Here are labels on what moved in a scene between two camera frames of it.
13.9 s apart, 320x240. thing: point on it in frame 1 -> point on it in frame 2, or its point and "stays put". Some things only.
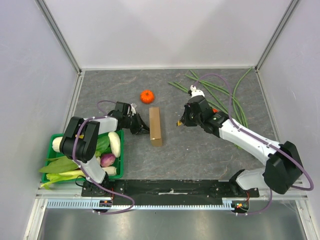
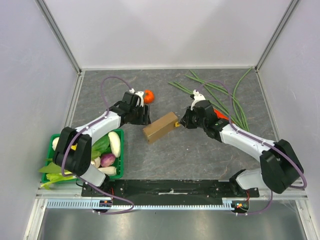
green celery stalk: x=53 y=177 stays put
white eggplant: x=115 y=143 stays put
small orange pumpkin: x=147 y=96 stays put
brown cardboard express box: x=155 y=127 -> x=160 y=127
